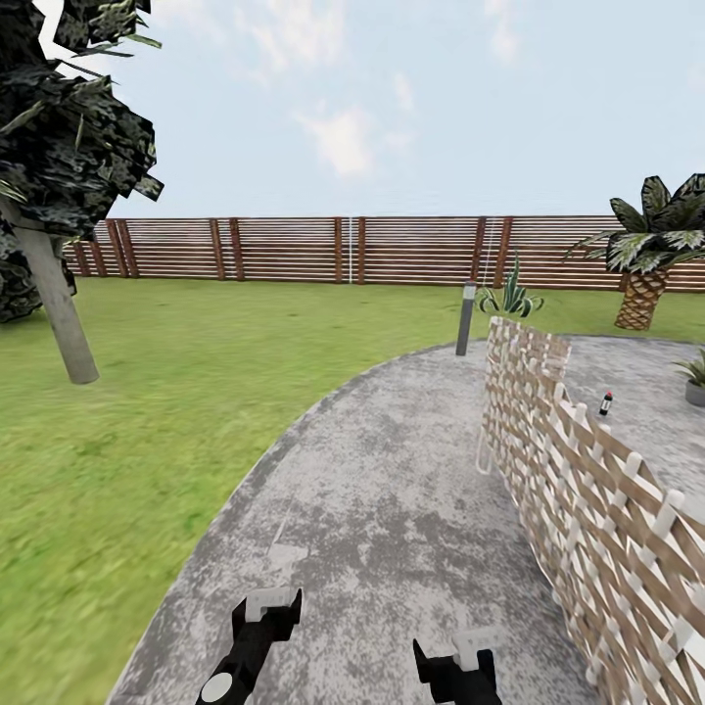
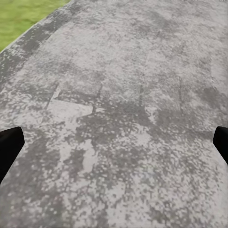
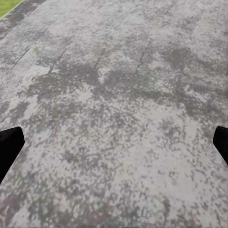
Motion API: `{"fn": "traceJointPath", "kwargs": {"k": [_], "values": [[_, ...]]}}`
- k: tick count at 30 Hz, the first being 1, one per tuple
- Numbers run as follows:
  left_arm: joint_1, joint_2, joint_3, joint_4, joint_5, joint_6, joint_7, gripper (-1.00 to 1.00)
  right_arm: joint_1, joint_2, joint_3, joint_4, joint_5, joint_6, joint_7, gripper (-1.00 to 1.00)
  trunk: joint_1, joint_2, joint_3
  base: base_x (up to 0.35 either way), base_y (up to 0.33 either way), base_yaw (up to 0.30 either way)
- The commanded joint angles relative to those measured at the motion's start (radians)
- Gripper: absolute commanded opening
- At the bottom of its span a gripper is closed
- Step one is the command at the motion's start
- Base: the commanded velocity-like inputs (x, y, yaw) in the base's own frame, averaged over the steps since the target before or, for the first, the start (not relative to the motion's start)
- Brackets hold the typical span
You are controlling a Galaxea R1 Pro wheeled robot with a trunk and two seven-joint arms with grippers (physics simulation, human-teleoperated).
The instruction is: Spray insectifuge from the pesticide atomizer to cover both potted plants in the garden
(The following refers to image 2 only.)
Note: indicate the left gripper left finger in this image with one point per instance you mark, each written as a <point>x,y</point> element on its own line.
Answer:
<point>11,142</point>

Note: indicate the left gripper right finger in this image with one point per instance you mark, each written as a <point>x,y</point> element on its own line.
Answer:
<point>220,140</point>

